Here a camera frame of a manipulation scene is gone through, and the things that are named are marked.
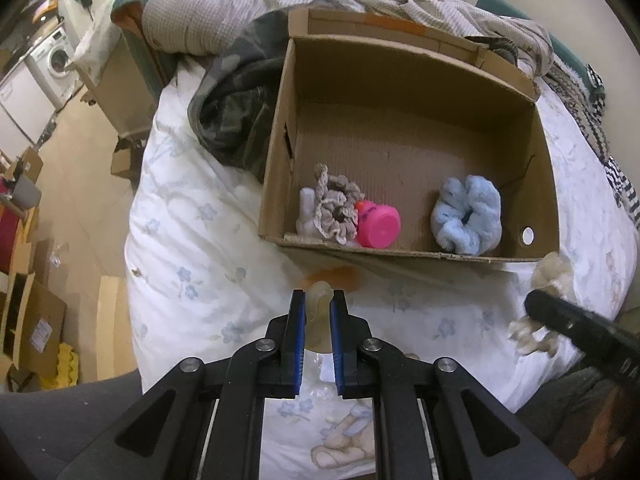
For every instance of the flat cardboard boxes stack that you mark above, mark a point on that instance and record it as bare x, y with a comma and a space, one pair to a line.
31, 325

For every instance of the person's right hand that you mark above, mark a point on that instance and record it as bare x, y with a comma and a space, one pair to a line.
611, 450

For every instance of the black white patterned blanket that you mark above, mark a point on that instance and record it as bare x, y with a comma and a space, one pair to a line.
585, 100

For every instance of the translucent soft object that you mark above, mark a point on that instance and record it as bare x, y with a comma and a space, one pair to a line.
318, 327

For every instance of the cream scrunchie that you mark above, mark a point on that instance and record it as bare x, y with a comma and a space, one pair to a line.
553, 287

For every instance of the beige lace scrunchie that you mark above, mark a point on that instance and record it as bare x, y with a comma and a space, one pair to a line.
335, 200

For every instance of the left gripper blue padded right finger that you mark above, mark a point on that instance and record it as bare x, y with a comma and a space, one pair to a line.
353, 376

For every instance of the pink round plastic toy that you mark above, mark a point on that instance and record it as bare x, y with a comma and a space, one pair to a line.
378, 225

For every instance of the open cardboard box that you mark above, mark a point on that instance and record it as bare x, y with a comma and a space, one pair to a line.
399, 108

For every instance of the white fluffy sock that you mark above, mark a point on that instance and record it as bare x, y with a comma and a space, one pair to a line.
305, 222

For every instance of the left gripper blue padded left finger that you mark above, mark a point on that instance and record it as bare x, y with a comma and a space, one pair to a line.
292, 346

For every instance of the light blue fluffy scrunchie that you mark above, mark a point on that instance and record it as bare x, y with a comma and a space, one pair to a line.
466, 218

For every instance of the white washing machine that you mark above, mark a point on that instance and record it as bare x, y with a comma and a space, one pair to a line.
49, 63

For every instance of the yellow foam piece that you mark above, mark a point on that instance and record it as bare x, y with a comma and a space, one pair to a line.
67, 370

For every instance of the white kitchen cabinet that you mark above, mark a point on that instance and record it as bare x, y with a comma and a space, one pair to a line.
25, 111

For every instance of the small cardboard box on floor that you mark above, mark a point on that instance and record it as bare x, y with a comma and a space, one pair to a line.
127, 159

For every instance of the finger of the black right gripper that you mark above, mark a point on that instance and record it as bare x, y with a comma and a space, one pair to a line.
614, 351

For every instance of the camouflage grey blanket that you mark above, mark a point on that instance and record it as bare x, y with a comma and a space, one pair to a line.
232, 110

